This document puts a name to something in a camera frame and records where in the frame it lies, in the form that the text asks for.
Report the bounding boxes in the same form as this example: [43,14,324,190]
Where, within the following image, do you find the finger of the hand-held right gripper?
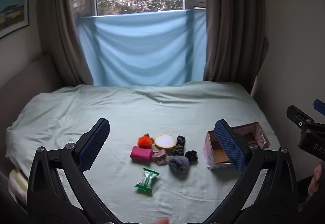
[313,99,325,117]
[287,105,316,131]

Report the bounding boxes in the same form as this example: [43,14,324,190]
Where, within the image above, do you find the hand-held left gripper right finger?
[203,119,299,224]

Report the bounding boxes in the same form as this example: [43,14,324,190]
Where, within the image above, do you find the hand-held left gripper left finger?
[27,118,120,224]

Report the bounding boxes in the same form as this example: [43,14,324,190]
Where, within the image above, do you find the pink patterned cardboard box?
[203,122,271,171]

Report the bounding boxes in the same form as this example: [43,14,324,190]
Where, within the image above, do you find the magenta leather pouch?
[130,146,154,161]

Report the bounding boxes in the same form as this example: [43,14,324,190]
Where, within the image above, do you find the pink stitched cloth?
[152,145,169,165]

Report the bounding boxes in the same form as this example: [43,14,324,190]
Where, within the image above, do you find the person's right hand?
[307,162,325,196]

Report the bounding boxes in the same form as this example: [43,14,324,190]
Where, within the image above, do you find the black scrunchie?
[184,150,198,162]

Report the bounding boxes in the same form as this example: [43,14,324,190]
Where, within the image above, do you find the orange pompom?
[137,134,153,149]

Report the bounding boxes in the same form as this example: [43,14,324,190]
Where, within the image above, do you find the blue-grey rolled socks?
[168,155,190,173]

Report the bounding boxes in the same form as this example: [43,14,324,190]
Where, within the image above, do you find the green snack packet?
[134,167,160,193]

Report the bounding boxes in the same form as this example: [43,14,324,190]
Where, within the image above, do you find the round yellow-rimmed pad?
[154,134,176,149]

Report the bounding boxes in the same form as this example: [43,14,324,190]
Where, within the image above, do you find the folded pale yellow cloth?
[9,167,29,204]

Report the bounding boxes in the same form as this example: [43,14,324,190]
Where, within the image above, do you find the light blue hanging cloth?
[76,9,207,86]

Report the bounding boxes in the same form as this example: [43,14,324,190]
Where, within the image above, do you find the framed wall poster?
[0,0,30,39]

